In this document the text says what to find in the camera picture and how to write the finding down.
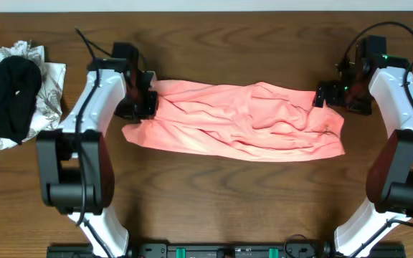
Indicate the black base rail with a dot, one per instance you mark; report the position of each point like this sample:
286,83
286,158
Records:
209,251

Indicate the pink printed t-shirt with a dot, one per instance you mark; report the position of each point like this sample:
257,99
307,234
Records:
258,122

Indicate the black garment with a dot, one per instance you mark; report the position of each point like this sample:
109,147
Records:
20,82

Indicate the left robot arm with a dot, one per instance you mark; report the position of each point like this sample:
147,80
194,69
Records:
76,175

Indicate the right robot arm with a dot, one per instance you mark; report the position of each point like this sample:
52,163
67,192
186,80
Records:
388,81

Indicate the white floral patterned cloth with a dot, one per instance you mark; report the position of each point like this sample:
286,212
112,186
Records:
48,109

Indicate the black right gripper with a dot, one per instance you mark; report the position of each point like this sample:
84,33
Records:
328,94

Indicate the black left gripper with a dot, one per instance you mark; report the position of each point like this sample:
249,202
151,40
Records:
143,104

